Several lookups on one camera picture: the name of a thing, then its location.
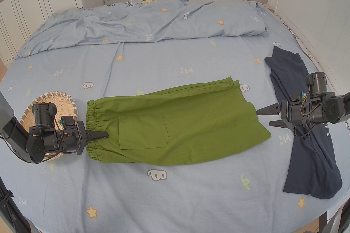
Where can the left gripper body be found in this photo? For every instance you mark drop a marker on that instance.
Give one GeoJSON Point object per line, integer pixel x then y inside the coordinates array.
{"type": "Point", "coordinates": [73, 141]}

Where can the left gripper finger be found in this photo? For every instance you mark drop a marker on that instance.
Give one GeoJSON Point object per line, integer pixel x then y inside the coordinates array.
{"type": "Point", "coordinates": [94, 137]}

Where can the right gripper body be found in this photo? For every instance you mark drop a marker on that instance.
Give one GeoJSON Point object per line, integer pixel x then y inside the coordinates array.
{"type": "Point", "coordinates": [298, 114]}

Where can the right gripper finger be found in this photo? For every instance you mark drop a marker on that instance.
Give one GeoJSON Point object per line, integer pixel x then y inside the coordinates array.
{"type": "Point", "coordinates": [273, 110]}
{"type": "Point", "coordinates": [280, 123]}

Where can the green shorts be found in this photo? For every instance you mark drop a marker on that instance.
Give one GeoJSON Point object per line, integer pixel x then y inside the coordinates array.
{"type": "Point", "coordinates": [197, 122]}

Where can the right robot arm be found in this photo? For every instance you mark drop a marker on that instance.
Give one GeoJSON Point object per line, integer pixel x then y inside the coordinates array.
{"type": "Point", "coordinates": [333, 109]}

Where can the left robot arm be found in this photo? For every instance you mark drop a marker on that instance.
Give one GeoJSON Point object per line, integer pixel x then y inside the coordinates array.
{"type": "Point", "coordinates": [16, 139]}

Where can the round woven basket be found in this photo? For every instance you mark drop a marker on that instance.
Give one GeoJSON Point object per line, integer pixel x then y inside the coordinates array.
{"type": "Point", "coordinates": [64, 106]}

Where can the dark blue garment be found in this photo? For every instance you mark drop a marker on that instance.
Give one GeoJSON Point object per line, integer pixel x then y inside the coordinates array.
{"type": "Point", "coordinates": [287, 73]}

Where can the pale blue quilt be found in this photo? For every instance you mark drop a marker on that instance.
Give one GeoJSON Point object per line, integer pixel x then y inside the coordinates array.
{"type": "Point", "coordinates": [142, 21]}

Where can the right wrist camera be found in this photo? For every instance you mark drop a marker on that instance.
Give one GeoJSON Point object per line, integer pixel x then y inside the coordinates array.
{"type": "Point", "coordinates": [296, 96]}

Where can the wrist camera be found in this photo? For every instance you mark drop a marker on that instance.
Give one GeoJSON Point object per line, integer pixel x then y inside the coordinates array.
{"type": "Point", "coordinates": [296, 96]}
{"type": "Point", "coordinates": [68, 122]}

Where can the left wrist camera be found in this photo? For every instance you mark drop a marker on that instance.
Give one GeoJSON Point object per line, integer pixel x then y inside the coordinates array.
{"type": "Point", "coordinates": [68, 122]}

